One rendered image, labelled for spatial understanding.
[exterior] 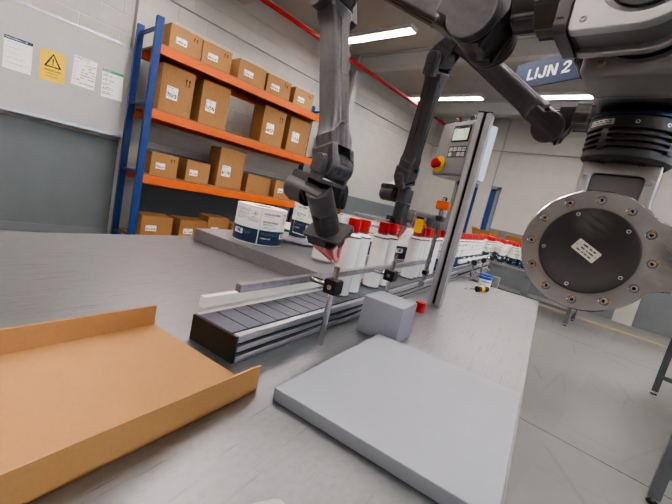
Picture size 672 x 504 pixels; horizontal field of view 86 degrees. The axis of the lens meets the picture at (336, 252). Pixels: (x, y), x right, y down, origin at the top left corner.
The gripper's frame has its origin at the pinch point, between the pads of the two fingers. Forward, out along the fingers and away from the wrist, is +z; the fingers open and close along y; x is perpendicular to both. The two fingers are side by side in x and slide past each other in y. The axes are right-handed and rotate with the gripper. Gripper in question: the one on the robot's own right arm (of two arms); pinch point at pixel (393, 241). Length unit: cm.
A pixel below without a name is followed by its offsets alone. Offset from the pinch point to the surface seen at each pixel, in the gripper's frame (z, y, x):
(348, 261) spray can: 4.4, 47.0, 8.2
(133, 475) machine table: 20, 107, 23
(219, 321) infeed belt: 15, 85, 7
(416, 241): -1.8, -5.5, 6.8
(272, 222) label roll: 3.5, 20.3, -42.2
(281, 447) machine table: 20, 94, 30
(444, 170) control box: -28.9, -3.5, 11.0
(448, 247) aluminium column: -2.9, 0.4, 20.3
